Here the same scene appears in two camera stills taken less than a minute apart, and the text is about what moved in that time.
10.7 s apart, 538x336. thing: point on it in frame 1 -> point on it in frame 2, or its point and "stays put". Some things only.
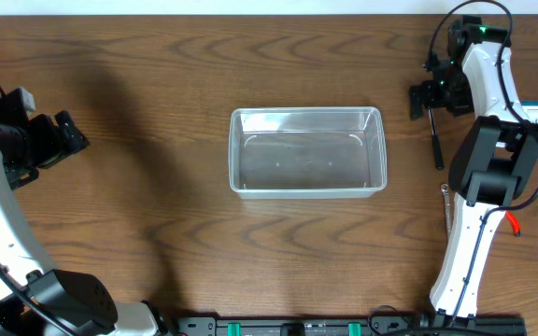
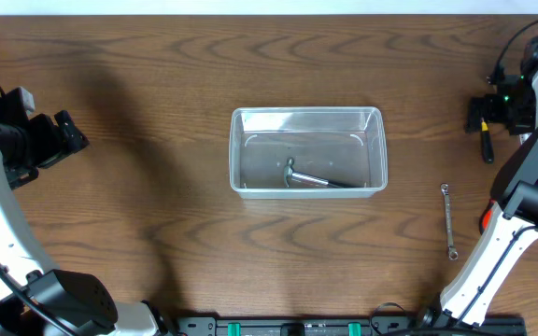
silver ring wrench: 445,189 stays put
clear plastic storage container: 307,152 stays put
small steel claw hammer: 437,151 -> 289,174
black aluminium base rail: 337,326 stays put
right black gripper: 431,98 -> 484,112
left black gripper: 57,140 stays put
